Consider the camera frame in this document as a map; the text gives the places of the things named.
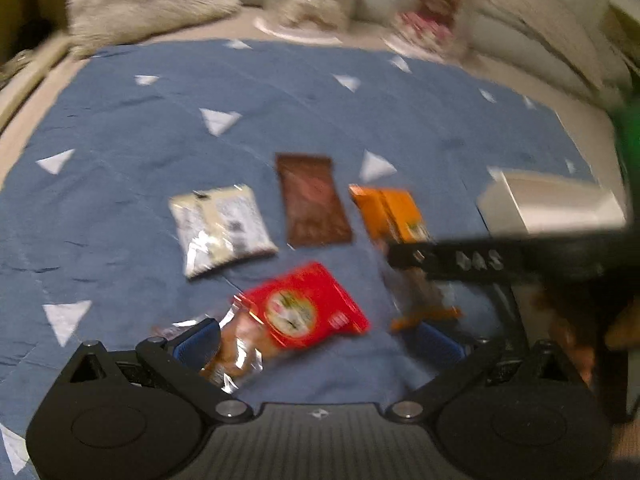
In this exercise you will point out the blue mat with white triangles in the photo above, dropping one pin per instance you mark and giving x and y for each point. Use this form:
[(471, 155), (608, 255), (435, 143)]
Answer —
[(125, 160)]

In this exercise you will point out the clear case with pink doll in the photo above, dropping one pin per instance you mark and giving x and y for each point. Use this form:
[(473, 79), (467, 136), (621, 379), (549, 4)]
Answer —
[(432, 15)]

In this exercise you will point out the red and clear snack packet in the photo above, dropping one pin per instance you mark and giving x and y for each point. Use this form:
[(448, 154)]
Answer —
[(305, 310)]

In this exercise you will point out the wooden bedside shelf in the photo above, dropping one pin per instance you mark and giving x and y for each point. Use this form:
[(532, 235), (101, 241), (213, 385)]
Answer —
[(25, 75)]

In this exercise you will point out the silver white snack packet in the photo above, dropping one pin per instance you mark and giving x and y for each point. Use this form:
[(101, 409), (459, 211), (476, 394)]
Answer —
[(220, 230)]

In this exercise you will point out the clear case with white doll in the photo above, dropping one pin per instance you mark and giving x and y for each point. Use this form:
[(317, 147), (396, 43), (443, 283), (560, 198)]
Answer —
[(312, 5)]

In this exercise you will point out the white fluffy pillow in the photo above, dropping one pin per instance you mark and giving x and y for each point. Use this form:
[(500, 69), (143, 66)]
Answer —
[(145, 0)]

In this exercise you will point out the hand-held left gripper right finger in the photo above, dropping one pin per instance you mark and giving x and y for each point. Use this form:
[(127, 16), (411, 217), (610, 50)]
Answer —
[(440, 345)]

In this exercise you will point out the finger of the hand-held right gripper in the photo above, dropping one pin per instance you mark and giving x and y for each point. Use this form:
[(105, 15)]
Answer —
[(510, 315), (450, 260)]

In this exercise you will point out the white cardboard box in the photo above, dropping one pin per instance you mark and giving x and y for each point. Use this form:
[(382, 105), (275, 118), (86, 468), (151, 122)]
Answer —
[(545, 205)]

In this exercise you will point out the orange snack packet brown end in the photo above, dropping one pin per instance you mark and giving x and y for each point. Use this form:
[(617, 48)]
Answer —
[(390, 215)]

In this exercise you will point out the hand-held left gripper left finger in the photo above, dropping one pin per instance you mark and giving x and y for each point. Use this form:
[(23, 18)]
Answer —
[(200, 340)]

